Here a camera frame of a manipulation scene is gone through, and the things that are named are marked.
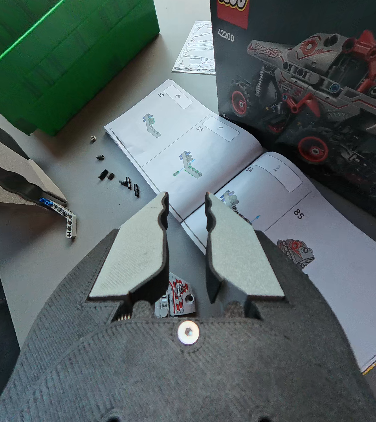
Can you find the grey lego beam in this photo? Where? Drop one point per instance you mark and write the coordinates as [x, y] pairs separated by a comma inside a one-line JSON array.
[[64, 212]]

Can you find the black lego pin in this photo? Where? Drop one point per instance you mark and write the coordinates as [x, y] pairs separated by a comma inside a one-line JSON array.
[[103, 174], [126, 182], [136, 190]]

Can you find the grey lego panel red sticker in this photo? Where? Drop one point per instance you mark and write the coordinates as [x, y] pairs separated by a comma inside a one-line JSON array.
[[179, 293]]

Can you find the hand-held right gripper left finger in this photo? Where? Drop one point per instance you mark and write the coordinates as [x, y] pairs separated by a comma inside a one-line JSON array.
[[135, 257]]

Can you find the black lego set box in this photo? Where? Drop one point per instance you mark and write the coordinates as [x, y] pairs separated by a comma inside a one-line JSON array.
[[306, 43]]

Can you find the green plastic bin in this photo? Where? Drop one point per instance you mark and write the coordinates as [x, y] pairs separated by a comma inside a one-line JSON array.
[[59, 66]]

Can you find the lego instruction booklet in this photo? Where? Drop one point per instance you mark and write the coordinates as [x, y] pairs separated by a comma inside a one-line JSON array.
[[339, 280]]

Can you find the white sticker sheet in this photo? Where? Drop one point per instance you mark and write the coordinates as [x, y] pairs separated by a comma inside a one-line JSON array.
[[196, 49]]

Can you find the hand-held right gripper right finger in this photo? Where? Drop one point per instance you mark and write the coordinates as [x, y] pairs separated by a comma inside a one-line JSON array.
[[240, 260]]

